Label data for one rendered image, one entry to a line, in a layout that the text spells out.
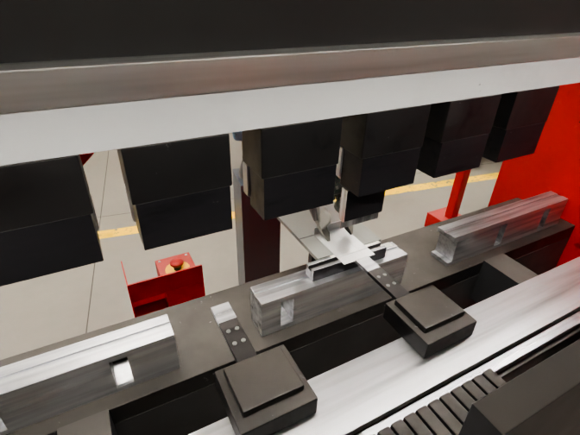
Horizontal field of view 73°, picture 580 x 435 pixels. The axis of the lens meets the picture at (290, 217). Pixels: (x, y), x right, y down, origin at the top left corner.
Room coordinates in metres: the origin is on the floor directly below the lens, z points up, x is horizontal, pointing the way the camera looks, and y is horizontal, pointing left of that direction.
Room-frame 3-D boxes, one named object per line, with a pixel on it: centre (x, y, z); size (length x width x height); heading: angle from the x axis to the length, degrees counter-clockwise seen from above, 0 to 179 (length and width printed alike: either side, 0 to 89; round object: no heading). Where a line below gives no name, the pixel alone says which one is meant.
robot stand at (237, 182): (1.60, 0.16, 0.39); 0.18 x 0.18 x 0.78; 20
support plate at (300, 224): (0.86, -0.08, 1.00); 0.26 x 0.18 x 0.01; 29
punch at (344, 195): (0.73, -0.15, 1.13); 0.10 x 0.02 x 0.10; 119
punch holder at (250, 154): (0.65, 0.00, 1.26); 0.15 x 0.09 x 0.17; 119
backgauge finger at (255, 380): (0.43, 0.07, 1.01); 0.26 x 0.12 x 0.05; 29
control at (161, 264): (0.89, 0.37, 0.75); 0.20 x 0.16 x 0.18; 119
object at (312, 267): (0.72, -0.13, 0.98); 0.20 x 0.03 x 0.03; 119
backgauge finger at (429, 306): (0.59, -0.23, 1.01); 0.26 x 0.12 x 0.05; 29
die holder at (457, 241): (0.99, -0.64, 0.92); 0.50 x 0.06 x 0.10; 119
